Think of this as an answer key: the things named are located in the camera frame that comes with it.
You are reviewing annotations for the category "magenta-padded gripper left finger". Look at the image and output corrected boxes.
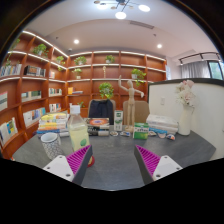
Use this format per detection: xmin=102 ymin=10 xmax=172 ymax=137
xmin=43 ymin=144 xmax=94 ymax=186

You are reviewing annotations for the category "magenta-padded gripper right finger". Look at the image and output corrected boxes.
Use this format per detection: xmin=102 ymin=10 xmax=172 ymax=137
xmin=133 ymin=144 xmax=184 ymax=185

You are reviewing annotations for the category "clear bottle with yellow drink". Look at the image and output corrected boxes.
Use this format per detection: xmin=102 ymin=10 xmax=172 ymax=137
xmin=66 ymin=104 xmax=91 ymax=153

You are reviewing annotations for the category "white patterned mug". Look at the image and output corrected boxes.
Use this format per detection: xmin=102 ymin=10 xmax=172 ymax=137
xmin=40 ymin=132 xmax=64 ymax=161

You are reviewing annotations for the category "small green and white box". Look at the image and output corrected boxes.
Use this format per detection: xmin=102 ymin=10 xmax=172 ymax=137
xmin=132 ymin=122 xmax=150 ymax=140

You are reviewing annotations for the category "stack of white books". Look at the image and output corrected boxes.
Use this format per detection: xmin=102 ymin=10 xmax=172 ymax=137
xmin=145 ymin=114 xmax=180 ymax=135

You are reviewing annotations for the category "stack of dark books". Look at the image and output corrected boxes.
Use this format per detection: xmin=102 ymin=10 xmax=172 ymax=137
xmin=84 ymin=117 xmax=111 ymax=137

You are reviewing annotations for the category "stack of colourful books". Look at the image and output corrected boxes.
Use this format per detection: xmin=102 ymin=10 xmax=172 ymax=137
xmin=36 ymin=112 xmax=70 ymax=138

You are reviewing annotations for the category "tan chair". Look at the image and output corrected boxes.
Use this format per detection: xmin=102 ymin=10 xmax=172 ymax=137
xmin=122 ymin=100 xmax=150 ymax=126

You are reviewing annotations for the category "tall green and white carton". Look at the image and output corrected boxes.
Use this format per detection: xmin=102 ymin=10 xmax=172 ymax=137
xmin=113 ymin=110 xmax=124 ymax=132

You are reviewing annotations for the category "white vase with flowers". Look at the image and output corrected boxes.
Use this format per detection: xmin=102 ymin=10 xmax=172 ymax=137
xmin=175 ymin=79 xmax=197 ymax=136

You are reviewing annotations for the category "dark office chair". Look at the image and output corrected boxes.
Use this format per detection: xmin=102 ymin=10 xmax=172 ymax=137
xmin=87 ymin=99 xmax=116 ymax=125

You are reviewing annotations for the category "wooden artist mannequin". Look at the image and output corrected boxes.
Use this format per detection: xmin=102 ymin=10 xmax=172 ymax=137
xmin=117 ymin=74 xmax=145 ymax=133

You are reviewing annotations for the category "white partition with dark top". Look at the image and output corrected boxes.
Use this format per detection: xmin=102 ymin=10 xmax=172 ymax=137
xmin=147 ymin=78 xmax=224 ymax=160

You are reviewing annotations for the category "wooden shelf unit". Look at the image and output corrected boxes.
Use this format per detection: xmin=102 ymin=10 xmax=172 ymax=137
xmin=0 ymin=29 xmax=168 ymax=159

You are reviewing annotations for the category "grey curtain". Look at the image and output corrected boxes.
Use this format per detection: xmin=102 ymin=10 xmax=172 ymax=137
xmin=180 ymin=60 xmax=212 ymax=80

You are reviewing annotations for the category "window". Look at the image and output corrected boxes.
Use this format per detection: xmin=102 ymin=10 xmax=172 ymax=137
xmin=208 ymin=60 xmax=224 ymax=81

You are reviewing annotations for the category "ceiling air vent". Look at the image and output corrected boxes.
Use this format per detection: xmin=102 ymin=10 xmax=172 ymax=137
xmin=129 ymin=20 xmax=155 ymax=30

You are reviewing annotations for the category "branched ceiling lamp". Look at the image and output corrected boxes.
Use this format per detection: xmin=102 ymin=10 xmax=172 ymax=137
xmin=93 ymin=0 xmax=151 ymax=20

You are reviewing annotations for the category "black track light rail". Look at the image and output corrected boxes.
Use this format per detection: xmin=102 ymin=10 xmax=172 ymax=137
xmin=178 ymin=51 xmax=223 ymax=66

